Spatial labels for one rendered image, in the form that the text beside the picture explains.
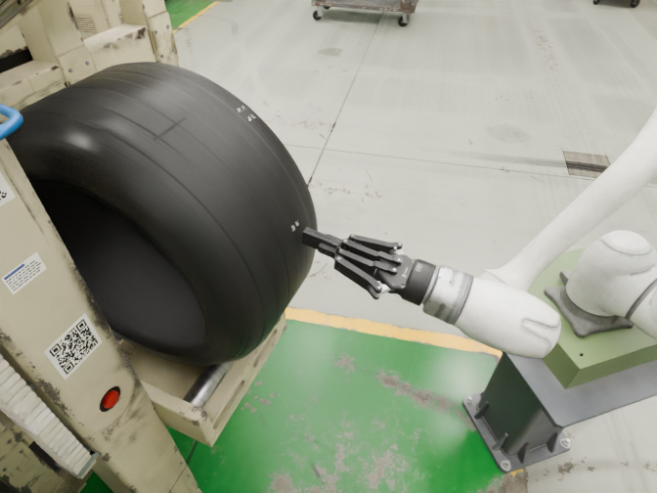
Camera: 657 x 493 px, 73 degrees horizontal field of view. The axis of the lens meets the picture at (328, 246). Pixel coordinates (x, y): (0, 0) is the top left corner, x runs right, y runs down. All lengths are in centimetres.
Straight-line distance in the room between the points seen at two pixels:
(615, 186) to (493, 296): 28
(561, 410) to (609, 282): 37
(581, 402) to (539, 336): 70
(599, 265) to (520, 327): 62
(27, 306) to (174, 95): 37
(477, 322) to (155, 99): 61
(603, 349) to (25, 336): 131
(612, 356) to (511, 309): 73
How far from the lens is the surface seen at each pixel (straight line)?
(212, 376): 103
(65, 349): 77
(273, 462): 192
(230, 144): 74
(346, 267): 75
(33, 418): 81
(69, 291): 73
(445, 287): 73
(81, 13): 557
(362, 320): 225
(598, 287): 136
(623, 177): 87
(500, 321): 74
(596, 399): 148
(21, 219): 65
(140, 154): 69
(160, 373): 121
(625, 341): 149
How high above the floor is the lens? 178
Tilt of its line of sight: 43 degrees down
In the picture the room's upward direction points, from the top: straight up
